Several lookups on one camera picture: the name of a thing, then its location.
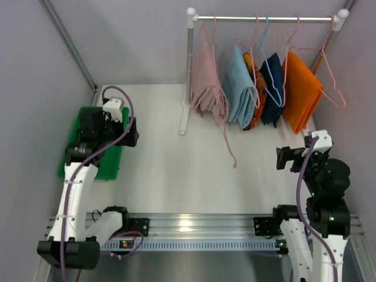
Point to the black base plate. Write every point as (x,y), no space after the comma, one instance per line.
(266,227)
(140,224)

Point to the empty pink wire hanger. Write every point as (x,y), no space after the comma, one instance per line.
(332,76)

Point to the orange patterned trousers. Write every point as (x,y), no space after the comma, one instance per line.
(260,85)

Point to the green plastic bin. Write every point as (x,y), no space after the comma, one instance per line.
(86,138)

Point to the aluminium mounting rail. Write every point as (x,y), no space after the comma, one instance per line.
(200,226)

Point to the light blue trousers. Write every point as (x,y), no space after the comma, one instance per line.
(239,90)

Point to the pink hanger of orange trousers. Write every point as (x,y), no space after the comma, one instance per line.
(287,41)

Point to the white metal clothes rack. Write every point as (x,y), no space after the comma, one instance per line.
(192,16)

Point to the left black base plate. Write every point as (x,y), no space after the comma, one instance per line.
(140,224)

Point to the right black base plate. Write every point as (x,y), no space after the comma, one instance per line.
(266,227)

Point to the navy blue trousers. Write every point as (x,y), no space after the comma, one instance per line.
(272,112)

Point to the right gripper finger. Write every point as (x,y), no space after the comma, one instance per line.
(283,154)
(281,166)

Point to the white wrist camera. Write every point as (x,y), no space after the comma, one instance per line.
(114,107)
(323,144)

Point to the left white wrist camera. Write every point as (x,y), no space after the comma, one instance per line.
(114,107)

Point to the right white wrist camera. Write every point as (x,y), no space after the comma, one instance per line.
(323,144)

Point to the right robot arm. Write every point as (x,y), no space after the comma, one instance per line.
(316,235)

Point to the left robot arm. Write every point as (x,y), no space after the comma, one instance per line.
(70,244)

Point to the bright orange trousers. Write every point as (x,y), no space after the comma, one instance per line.
(303,93)

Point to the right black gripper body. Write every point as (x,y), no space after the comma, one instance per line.
(283,157)

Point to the pink trousers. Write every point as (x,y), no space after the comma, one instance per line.
(208,94)

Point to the slotted grey cable duct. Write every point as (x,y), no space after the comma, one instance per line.
(118,245)

